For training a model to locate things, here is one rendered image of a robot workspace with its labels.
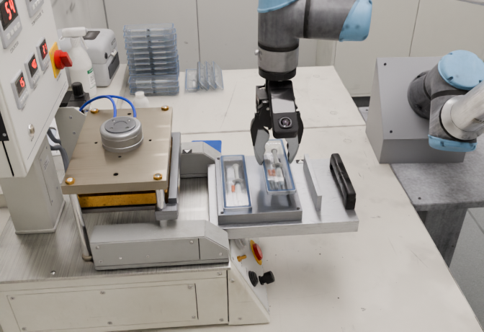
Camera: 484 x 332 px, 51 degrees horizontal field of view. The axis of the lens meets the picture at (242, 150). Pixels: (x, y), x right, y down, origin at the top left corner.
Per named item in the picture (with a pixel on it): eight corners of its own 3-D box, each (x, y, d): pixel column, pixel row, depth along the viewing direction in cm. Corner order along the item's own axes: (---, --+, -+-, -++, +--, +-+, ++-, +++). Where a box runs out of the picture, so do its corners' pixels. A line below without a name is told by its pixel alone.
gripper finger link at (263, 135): (258, 152, 108) (269, 115, 104) (261, 168, 103) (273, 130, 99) (245, 150, 108) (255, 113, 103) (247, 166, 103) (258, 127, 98)
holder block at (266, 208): (218, 225, 98) (217, 214, 97) (214, 166, 115) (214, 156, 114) (302, 220, 99) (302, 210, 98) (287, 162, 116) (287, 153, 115)
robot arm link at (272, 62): (302, 52, 89) (256, 53, 88) (301, 75, 91) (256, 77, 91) (295, 36, 95) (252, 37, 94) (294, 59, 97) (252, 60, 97)
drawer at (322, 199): (210, 243, 99) (208, 213, 95) (207, 177, 118) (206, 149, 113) (357, 235, 101) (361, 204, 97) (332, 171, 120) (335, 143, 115)
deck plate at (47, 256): (-21, 285, 92) (-22, 281, 92) (31, 173, 121) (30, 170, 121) (230, 270, 95) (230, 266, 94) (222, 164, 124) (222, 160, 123)
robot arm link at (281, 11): (305, -10, 82) (253, -12, 83) (301, 54, 88) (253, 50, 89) (309, -22, 88) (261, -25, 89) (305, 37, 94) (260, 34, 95)
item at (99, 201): (76, 214, 94) (66, 173, 89) (96, 149, 112) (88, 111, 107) (169, 209, 95) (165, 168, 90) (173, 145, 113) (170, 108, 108)
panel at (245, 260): (269, 315, 107) (230, 260, 97) (255, 220, 132) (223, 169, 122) (277, 312, 106) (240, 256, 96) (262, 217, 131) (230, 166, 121)
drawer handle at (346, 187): (345, 209, 102) (347, 194, 100) (328, 166, 114) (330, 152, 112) (354, 209, 102) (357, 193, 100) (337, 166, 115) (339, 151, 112)
